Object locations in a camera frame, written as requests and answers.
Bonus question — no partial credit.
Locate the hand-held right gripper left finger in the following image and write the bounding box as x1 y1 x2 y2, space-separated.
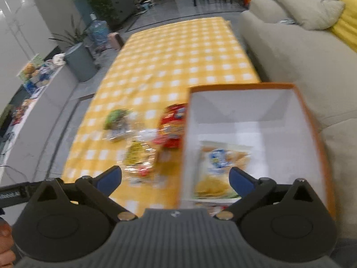
35 165 138 222

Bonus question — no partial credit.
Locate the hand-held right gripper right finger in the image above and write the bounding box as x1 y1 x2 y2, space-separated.
213 167 321 221

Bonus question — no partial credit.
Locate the yellow chips packet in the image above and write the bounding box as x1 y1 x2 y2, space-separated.
194 141 253 201

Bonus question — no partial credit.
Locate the clear packet yellow label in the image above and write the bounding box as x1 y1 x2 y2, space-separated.
121 140 161 180

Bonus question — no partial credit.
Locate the green snack packet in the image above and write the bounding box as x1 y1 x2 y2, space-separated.
104 108 131 142

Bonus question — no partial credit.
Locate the orange cardboard box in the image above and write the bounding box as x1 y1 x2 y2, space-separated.
177 82 336 220

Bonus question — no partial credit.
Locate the red snack packet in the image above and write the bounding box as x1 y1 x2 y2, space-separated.
158 103 188 149

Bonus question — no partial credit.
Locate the person's left hand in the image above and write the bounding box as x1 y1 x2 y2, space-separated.
0 219 16 267

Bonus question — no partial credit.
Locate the white low cabinet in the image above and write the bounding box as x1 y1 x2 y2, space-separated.
0 59 79 201

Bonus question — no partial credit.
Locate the grey plant pot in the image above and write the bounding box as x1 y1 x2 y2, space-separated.
64 42 97 83

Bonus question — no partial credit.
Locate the teddy bear picture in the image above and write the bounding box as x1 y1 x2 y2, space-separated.
17 54 45 83

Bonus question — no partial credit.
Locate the beige sofa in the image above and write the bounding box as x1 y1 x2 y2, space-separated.
238 0 357 229

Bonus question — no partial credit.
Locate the pink space heater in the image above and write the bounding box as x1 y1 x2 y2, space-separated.
107 32 125 51

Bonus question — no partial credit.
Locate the yellow checkered tablecloth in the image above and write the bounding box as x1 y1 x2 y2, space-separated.
60 17 263 218

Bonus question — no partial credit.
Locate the long-leaf potted plant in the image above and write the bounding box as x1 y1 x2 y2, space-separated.
49 17 90 51

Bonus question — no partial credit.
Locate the blue water jug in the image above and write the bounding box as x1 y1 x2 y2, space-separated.
86 13 109 44

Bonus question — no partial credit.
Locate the grey dresser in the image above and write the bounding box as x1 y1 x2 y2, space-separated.
104 0 138 24

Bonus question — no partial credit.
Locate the grey cushion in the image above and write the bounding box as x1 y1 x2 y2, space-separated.
270 0 346 31

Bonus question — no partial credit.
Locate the yellow cushion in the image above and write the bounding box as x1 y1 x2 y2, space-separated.
329 0 357 52

